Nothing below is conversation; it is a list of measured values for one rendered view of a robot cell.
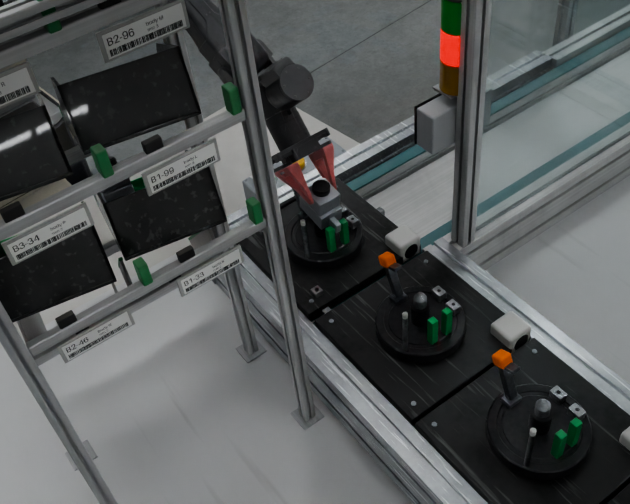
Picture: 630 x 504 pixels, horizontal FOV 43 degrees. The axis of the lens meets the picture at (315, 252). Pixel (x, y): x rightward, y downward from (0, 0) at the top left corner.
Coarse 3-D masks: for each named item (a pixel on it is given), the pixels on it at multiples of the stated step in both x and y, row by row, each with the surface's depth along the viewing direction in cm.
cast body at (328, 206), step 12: (324, 180) 130; (312, 192) 130; (324, 192) 129; (336, 192) 130; (300, 204) 135; (312, 204) 131; (324, 204) 129; (336, 204) 131; (312, 216) 133; (324, 216) 131; (336, 216) 133; (336, 228) 132
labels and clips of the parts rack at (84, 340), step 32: (96, 32) 69; (128, 32) 70; (160, 32) 72; (0, 96) 67; (224, 96) 82; (96, 160) 76; (192, 160) 83; (64, 224) 78; (256, 224) 95; (192, 256) 92; (224, 256) 94; (160, 288) 116; (192, 288) 94; (64, 320) 85; (128, 320) 90; (64, 352) 87
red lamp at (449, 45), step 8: (440, 40) 113; (448, 40) 111; (456, 40) 111; (440, 48) 114; (448, 48) 112; (456, 48) 111; (440, 56) 115; (448, 56) 113; (456, 56) 112; (448, 64) 114; (456, 64) 113
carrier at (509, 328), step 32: (384, 288) 131; (416, 288) 128; (448, 288) 130; (320, 320) 127; (352, 320) 127; (384, 320) 124; (416, 320) 121; (448, 320) 118; (480, 320) 124; (512, 320) 121; (352, 352) 122; (384, 352) 122; (416, 352) 119; (448, 352) 120; (480, 352) 120; (512, 352) 121; (384, 384) 118; (416, 384) 117; (448, 384) 117; (416, 416) 114
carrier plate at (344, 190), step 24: (288, 216) 145; (360, 216) 143; (384, 216) 143; (264, 240) 141; (384, 240) 139; (264, 264) 137; (360, 264) 135; (336, 288) 132; (360, 288) 133; (312, 312) 129
